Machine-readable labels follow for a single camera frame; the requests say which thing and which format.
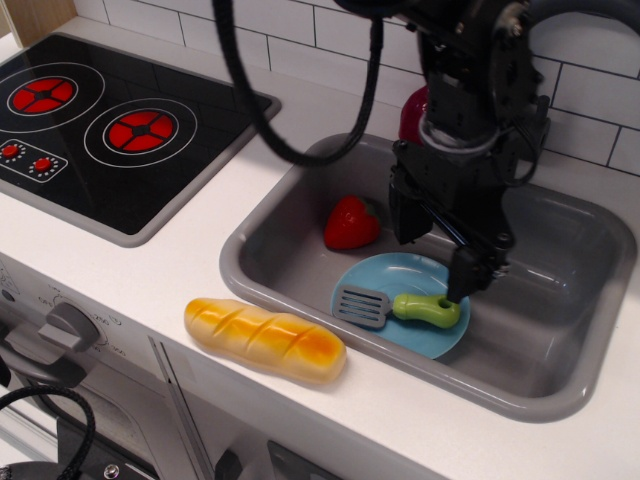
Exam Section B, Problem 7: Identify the wooden side panel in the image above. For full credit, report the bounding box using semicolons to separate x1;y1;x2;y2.
1;0;77;47

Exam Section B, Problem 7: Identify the grey spatula green handle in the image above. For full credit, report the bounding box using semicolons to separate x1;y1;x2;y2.
331;285;461;329

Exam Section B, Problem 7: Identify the grey plastic sink basin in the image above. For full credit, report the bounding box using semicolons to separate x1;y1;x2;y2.
220;135;637;422

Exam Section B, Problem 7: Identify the black braided cable lower left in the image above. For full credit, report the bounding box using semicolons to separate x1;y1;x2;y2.
0;384;97;480

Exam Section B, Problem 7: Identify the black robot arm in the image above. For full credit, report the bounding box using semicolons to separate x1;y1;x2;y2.
343;1;549;303

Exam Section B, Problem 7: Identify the dark grey toy faucet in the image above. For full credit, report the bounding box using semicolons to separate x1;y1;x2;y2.
531;1;639;175

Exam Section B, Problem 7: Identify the red toy strawberry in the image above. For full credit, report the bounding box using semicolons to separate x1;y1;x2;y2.
324;195;381;250

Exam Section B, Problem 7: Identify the dark red toy pepper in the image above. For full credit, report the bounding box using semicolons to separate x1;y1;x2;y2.
398;85;429;146

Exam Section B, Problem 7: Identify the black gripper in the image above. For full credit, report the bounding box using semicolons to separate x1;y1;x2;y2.
388;130;515;303

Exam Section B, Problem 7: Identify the grey oven knob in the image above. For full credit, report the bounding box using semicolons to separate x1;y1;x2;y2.
38;302;100;353

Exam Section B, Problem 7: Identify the blue plastic plate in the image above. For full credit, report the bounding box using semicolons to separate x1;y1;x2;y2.
331;253;471;359

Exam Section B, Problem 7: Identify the toy oven door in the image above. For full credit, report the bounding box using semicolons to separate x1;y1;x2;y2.
0;319;211;480

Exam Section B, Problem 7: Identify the black toy stovetop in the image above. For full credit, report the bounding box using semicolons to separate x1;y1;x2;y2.
1;34;255;248

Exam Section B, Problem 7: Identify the toy bread loaf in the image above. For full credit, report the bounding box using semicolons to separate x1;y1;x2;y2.
184;298;347;384

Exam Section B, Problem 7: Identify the black braided cable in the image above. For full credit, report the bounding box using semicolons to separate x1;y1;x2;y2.
211;0;385;167
0;384;97;480

